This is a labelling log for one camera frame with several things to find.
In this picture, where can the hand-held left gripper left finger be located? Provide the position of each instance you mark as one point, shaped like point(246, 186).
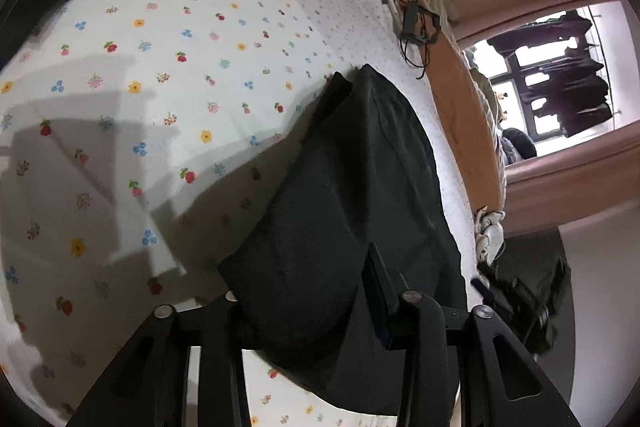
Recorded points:
point(220, 332)

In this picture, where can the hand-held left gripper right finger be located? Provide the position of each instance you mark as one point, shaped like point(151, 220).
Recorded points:
point(382, 302)

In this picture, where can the black T-shirt with yellow print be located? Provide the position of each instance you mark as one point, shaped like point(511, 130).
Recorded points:
point(340, 187)

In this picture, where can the hanging dark clothes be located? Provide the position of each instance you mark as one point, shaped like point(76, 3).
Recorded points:
point(565, 82)

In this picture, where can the crumpled floral cloth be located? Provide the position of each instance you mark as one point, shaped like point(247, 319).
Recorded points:
point(487, 232)

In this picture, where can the black bag on floor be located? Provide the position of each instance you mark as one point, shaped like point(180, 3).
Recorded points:
point(530, 292)

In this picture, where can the dark blue cushion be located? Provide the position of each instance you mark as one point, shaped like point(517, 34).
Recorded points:
point(520, 147)

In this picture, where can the white floral bed sheet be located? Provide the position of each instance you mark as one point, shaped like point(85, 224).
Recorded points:
point(150, 117)

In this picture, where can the window with dark frame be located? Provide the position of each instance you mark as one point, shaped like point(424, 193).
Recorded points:
point(525, 54)

